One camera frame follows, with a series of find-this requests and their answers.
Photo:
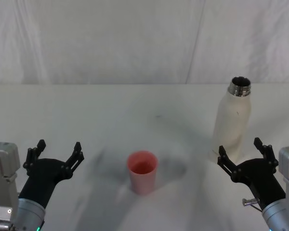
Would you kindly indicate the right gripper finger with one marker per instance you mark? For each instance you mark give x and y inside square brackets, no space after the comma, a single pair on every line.
[267,154]
[227,164]

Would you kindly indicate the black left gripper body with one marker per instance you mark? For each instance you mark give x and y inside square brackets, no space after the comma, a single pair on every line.
[42,175]

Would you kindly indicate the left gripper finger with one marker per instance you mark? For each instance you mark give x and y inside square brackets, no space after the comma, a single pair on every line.
[30,158]
[73,162]

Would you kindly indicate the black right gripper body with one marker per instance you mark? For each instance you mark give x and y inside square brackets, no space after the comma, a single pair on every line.
[260,175]

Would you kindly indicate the cream vacuum bottle steel neck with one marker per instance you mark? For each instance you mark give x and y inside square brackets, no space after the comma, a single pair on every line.
[231,120]

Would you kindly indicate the pink plastic cup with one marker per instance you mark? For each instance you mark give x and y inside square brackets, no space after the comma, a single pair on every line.
[142,180]

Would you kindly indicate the white table cloth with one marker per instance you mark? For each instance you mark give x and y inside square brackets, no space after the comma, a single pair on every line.
[86,115]

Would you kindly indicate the white curtain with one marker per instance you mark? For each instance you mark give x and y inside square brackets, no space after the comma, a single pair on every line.
[110,36]

